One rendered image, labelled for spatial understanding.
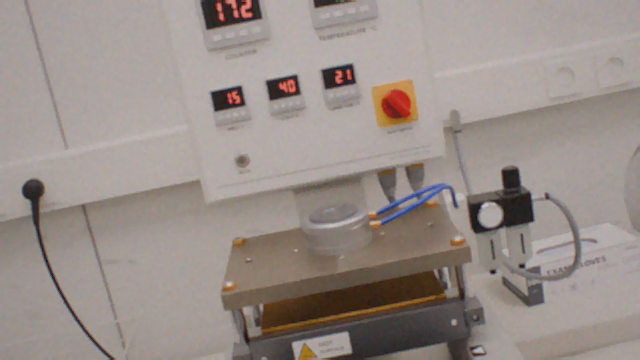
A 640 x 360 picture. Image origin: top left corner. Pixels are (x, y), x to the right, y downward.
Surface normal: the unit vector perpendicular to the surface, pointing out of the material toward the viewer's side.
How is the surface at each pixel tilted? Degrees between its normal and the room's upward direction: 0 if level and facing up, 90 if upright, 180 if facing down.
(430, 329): 90
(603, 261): 87
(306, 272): 0
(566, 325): 0
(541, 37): 90
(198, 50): 90
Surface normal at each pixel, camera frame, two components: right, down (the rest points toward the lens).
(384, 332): 0.04, 0.25
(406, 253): -0.19, -0.95
